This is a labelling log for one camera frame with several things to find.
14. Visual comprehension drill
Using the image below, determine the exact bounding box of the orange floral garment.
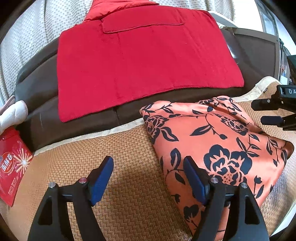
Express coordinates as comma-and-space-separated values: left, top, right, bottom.
140, 96, 294, 232

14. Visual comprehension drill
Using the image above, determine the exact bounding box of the brown wooden crib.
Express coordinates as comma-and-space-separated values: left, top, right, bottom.
221, 27, 290, 88

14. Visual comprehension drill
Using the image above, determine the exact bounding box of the dark brown leather sofa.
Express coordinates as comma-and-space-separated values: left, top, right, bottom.
14, 29, 280, 152

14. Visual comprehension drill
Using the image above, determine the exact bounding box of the red snack gift box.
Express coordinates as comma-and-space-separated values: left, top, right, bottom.
0, 126, 33, 207

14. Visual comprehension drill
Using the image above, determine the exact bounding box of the red blanket on sofa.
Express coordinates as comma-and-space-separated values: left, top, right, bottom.
57, 6, 244, 122

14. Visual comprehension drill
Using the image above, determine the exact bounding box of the beige dotted curtain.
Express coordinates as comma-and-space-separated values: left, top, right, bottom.
0, 0, 235, 105

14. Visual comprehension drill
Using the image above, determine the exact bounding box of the red pillow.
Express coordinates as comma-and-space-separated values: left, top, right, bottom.
84, 0, 159, 22

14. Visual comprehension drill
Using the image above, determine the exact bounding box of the window with dark frame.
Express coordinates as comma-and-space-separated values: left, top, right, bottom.
255, 0, 279, 37

